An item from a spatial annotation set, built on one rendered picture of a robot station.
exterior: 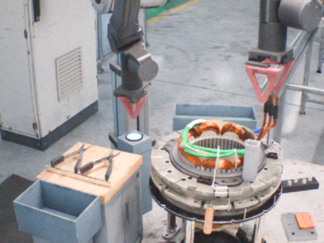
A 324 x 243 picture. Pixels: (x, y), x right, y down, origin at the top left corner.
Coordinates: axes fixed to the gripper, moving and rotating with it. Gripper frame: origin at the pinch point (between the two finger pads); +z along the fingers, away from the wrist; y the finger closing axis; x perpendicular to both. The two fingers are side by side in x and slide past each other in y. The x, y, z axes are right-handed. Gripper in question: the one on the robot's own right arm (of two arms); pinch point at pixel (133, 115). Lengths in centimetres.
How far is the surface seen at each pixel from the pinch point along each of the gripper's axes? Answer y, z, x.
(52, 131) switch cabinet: 133, 112, 144
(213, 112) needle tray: 23.8, 7.7, -15.0
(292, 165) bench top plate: 45, 35, -40
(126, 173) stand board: -22.3, 1.9, -9.5
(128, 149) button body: -4.2, 8.4, 0.1
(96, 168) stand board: -23.8, 1.8, -2.1
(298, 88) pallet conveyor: 150, 53, -25
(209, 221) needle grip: -28.6, 4.2, -32.7
